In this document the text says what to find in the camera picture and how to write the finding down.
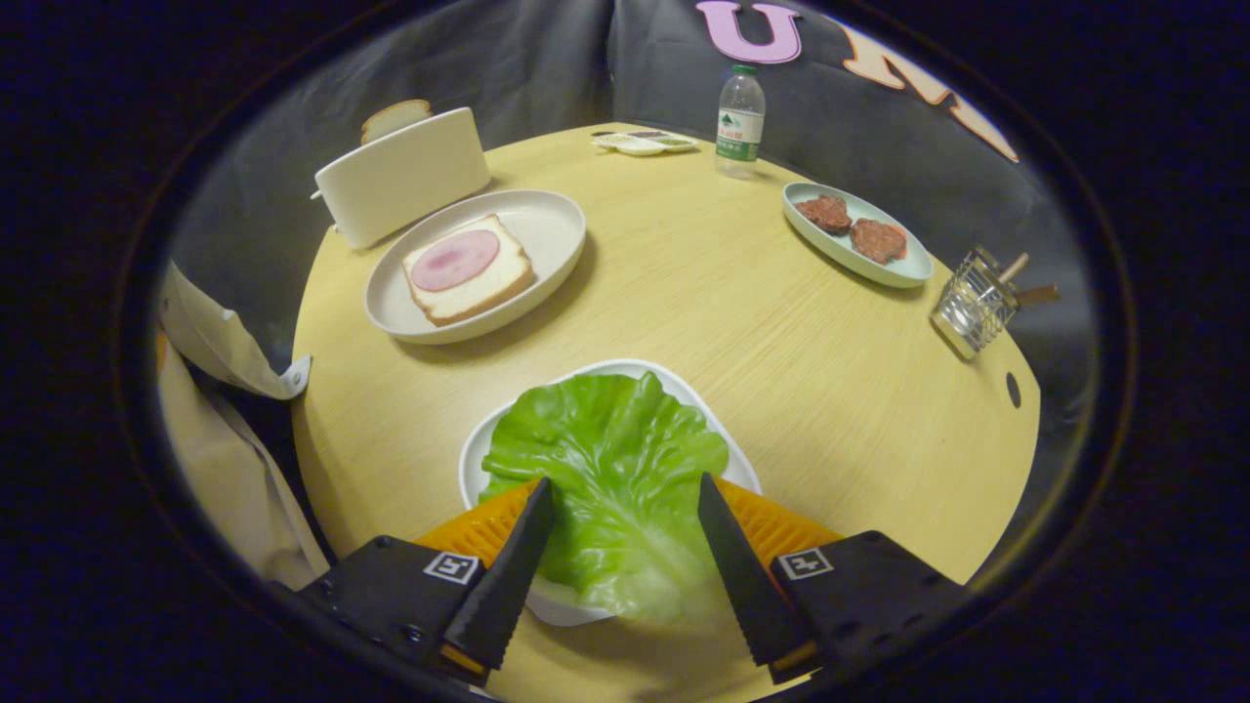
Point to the cream white toaster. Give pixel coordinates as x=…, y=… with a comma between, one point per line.
x=410, y=181

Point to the dark brown meat patty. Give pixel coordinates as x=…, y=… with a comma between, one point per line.
x=824, y=213

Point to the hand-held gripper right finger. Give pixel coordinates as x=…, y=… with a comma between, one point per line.
x=747, y=586

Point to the clear plastic water bottle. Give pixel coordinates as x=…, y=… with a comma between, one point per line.
x=740, y=122

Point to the plain toast bread slice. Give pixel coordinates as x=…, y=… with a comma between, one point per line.
x=395, y=119

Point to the round beige plate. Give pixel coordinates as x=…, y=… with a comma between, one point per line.
x=547, y=229

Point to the pink ham slice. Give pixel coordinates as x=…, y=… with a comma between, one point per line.
x=454, y=260

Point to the bread slice under ham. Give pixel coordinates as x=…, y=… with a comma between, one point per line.
x=483, y=293

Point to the divided white condiment dish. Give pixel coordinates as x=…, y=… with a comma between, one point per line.
x=640, y=144

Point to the white rounded square plate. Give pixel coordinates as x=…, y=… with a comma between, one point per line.
x=474, y=459

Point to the light blue plate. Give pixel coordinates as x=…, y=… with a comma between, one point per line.
x=898, y=268

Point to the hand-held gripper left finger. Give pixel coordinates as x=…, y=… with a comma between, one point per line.
x=508, y=586

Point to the black backdrop cloth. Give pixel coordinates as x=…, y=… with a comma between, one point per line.
x=537, y=59

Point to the reddish brown meat patty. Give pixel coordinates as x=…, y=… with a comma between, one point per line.
x=877, y=240

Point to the green lettuce leaf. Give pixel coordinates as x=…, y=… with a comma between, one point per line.
x=615, y=469

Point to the thin wooden stick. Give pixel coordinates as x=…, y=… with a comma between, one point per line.
x=1016, y=266

